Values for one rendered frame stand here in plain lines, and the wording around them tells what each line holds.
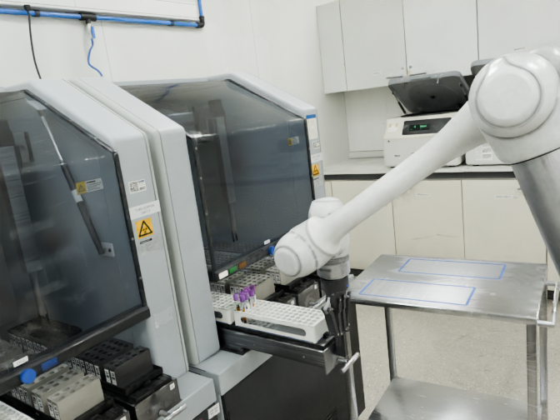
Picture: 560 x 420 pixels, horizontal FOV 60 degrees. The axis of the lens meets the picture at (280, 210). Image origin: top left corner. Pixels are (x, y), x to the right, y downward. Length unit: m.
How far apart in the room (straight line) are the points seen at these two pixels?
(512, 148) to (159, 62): 2.28
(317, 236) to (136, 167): 0.52
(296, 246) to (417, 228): 2.70
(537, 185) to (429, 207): 2.76
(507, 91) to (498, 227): 2.74
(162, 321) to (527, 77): 1.06
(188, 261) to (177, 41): 1.80
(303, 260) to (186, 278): 0.47
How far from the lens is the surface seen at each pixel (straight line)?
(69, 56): 2.59
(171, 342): 1.46
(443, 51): 3.83
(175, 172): 1.41
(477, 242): 3.64
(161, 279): 1.39
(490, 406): 2.11
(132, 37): 2.82
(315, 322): 1.40
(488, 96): 0.86
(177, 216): 1.41
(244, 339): 1.54
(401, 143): 3.66
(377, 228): 3.87
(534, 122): 0.87
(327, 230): 1.10
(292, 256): 1.08
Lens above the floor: 1.47
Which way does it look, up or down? 12 degrees down
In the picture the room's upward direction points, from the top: 7 degrees counter-clockwise
